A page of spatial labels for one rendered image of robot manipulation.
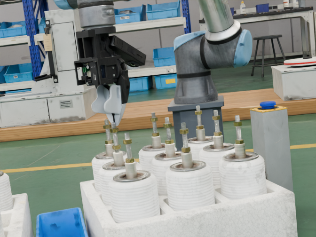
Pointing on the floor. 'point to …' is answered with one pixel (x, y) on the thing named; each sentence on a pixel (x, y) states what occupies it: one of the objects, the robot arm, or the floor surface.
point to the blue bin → (61, 224)
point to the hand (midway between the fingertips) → (117, 119)
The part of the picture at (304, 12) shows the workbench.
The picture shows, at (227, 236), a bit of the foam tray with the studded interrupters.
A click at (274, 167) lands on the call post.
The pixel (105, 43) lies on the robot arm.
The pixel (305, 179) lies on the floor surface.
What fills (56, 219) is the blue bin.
